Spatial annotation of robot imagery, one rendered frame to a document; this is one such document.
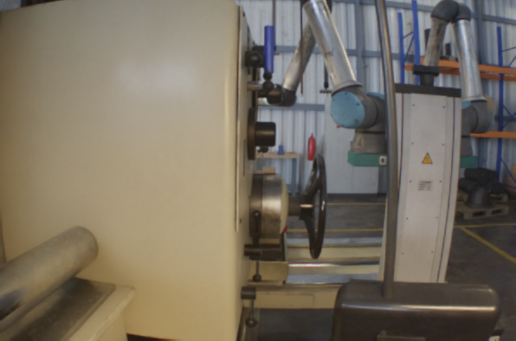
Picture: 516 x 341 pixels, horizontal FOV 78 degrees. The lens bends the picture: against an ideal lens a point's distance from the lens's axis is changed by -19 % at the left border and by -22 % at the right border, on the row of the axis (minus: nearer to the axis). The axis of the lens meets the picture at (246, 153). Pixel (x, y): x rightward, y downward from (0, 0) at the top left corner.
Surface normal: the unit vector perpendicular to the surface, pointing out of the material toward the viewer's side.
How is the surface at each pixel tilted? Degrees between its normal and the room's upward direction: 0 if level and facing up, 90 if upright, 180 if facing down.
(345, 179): 90
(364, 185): 90
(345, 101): 95
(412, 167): 90
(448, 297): 20
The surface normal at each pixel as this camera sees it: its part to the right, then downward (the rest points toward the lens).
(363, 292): -0.10, -0.91
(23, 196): -0.07, 0.08
